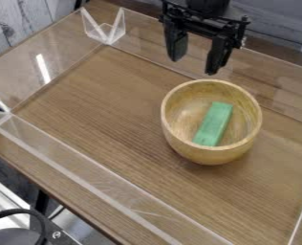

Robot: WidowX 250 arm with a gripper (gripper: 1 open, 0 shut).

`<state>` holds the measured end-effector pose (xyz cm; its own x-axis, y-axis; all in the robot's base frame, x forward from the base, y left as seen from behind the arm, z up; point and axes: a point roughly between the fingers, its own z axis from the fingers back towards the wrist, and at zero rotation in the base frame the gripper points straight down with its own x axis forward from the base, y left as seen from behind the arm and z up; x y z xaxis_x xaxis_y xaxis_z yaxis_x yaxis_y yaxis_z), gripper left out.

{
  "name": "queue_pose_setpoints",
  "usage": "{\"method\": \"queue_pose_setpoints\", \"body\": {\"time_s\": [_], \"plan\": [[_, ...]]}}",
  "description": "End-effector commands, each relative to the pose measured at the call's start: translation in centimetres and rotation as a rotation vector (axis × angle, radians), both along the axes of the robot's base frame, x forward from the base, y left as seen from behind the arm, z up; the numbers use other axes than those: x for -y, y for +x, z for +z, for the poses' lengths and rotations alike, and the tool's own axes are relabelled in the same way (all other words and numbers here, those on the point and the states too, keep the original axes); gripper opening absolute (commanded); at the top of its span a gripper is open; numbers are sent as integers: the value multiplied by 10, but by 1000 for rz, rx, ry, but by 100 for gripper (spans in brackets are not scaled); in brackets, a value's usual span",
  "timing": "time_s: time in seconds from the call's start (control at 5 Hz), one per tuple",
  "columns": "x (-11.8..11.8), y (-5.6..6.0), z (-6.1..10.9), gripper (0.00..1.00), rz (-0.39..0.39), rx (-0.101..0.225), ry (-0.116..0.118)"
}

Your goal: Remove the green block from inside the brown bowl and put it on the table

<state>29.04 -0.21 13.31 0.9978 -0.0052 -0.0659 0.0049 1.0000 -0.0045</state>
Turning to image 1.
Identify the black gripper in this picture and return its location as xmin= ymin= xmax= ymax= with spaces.
xmin=160 ymin=0 xmax=252 ymax=76

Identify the green rectangular block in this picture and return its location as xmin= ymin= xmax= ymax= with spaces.
xmin=193 ymin=101 xmax=233 ymax=146

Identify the light wooden bowl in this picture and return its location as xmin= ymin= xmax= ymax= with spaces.
xmin=161 ymin=79 xmax=262 ymax=166

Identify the black table leg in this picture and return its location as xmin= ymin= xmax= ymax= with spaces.
xmin=36 ymin=190 xmax=50 ymax=214

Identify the clear acrylic tray wall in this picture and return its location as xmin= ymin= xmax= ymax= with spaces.
xmin=0 ymin=3 xmax=302 ymax=245

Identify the black metal bracket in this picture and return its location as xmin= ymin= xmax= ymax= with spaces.
xmin=30 ymin=217 xmax=82 ymax=245

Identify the black cable loop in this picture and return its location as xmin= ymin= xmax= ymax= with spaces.
xmin=0 ymin=208 xmax=49 ymax=245

